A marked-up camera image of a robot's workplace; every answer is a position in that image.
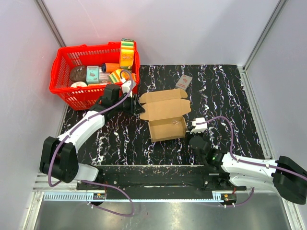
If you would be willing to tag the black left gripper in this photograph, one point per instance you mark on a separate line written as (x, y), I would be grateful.
(135, 107)

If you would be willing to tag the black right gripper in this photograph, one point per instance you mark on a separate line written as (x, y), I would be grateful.
(200, 134)

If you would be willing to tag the brown cardboard box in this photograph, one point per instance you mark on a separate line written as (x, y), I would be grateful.
(161, 109)

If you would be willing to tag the small clear packet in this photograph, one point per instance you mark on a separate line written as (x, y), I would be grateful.
(176, 122)

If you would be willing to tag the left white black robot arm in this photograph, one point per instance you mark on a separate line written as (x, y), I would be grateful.
(59, 159)

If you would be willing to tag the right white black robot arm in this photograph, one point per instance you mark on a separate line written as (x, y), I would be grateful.
(282, 176)

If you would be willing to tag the pink white flat box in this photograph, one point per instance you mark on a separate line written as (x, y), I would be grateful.
(103, 77)

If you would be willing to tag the grey card box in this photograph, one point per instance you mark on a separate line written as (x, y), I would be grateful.
(183, 82)

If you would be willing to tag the teal small box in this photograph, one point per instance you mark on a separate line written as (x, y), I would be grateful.
(92, 75)

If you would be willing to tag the orange snack packet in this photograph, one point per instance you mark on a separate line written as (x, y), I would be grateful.
(132, 77)

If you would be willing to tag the lying yellow green sponge pack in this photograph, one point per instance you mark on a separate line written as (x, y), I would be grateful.
(119, 76)

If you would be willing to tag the orange cylinder can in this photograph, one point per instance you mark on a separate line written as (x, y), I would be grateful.
(109, 67)

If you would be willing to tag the tall yellow green sponge pack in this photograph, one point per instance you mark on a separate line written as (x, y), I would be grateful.
(126, 57)

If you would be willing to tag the white round tape roll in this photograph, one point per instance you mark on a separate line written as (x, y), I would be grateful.
(79, 84)

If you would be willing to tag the red plastic shopping basket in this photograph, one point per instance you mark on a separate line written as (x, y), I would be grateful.
(80, 98)

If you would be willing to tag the brown round bread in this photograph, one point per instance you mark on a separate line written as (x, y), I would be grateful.
(78, 73)

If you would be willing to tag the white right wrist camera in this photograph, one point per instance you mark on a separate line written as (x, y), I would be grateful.
(199, 125)

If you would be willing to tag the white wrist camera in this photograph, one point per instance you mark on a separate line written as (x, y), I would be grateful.
(199, 125)
(127, 88)

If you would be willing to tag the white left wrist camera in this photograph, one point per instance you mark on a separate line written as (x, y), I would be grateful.
(127, 88)

